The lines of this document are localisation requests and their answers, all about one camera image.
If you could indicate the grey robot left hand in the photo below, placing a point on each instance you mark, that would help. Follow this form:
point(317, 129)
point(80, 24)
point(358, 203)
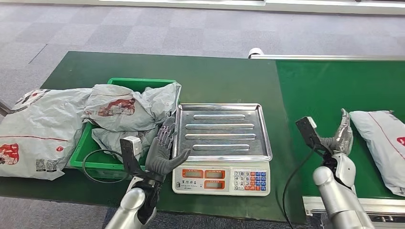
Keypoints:
point(159, 158)

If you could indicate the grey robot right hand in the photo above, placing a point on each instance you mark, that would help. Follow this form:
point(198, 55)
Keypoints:
point(343, 139)

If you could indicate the pale grey parcel red line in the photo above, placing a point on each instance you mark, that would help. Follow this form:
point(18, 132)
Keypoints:
point(383, 145)

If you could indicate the grey parcel bag red print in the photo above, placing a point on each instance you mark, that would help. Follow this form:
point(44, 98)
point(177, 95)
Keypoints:
point(110, 139)
point(110, 94)

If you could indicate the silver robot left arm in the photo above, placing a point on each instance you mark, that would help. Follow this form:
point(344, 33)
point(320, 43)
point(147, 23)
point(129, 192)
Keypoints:
point(129, 208)

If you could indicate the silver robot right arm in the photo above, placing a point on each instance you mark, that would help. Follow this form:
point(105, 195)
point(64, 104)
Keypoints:
point(338, 196)

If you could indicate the green conveyor belt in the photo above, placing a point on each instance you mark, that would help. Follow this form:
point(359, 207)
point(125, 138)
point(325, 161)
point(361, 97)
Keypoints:
point(316, 94)

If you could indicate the white electronic scale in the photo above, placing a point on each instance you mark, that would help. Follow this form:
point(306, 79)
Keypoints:
point(196, 189)

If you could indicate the green plastic crate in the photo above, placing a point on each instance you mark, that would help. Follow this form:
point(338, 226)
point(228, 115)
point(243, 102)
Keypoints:
point(91, 158)

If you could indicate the steel scale tray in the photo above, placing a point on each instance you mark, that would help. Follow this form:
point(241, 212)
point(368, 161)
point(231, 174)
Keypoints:
point(221, 110)

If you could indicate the dark green table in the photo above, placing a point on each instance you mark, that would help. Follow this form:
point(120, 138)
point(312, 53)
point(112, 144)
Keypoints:
point(205, 75)

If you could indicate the large grey courier bag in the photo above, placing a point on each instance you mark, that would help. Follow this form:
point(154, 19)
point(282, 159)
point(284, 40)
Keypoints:
point(41, 126)

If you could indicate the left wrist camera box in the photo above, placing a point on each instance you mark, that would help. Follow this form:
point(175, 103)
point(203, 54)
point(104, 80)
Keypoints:
point(128, 151)

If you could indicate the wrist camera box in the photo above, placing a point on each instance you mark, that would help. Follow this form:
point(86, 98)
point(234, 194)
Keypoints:
point(128, 151)
point(308, 129)

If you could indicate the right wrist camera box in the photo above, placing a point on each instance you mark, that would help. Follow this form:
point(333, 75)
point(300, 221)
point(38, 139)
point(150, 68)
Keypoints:
point(308, 129)

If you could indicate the aluminium conveyor frame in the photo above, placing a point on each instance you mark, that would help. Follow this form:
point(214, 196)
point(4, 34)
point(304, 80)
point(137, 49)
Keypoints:
point(316, 57)

